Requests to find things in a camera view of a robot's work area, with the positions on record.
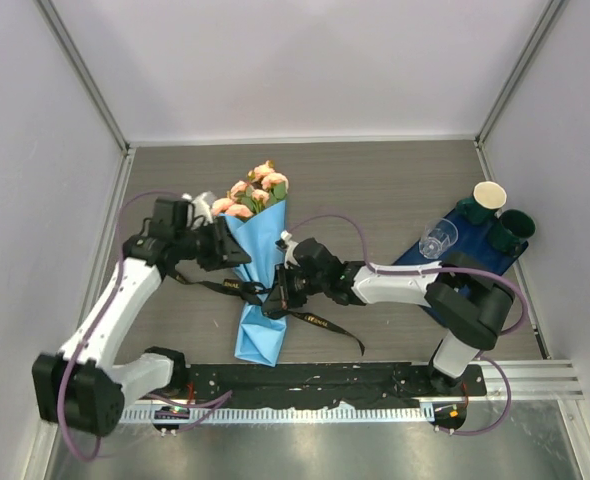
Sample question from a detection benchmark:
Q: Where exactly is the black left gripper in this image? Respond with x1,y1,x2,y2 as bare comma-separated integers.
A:
175,216,251,272

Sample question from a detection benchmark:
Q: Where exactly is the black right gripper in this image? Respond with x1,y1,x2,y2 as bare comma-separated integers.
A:
263,263,328,313

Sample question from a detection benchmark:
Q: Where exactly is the black printed ribbon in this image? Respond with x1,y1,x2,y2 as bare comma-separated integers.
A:
170,270,365,355

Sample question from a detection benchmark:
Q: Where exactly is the large blue wrapping paper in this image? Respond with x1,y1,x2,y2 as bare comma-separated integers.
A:
224,201,287,367

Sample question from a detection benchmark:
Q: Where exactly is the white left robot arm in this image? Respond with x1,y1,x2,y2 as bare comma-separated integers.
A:
32,192,251,438

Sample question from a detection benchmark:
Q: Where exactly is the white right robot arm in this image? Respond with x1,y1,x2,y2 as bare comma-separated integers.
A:
261,238,515,395

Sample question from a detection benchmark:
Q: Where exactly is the clear plastic cup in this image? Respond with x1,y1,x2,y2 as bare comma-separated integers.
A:
418,218,459,260

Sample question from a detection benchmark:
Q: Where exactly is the dark green mug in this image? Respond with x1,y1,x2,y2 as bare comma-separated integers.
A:
455,196,497,226
487,209,536,257

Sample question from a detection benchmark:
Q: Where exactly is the beige paper cup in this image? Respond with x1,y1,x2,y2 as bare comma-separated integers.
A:
473,181,507,212

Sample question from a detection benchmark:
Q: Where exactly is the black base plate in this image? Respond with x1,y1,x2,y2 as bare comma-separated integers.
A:
170,362,487,408

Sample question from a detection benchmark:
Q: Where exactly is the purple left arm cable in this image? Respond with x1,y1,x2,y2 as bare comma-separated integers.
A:
57,190,236,462

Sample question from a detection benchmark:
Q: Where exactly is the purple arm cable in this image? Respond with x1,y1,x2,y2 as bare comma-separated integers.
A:
287,214,529,439
57,190,236,462

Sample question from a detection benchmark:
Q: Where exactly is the slotted cable duct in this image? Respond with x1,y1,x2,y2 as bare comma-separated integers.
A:
120,401,434,429

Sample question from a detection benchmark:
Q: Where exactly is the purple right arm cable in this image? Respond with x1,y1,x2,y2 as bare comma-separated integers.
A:
287,214,529,439

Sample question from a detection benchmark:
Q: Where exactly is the aluminium frame rail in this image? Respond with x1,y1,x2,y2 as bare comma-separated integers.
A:
37,358,587,404

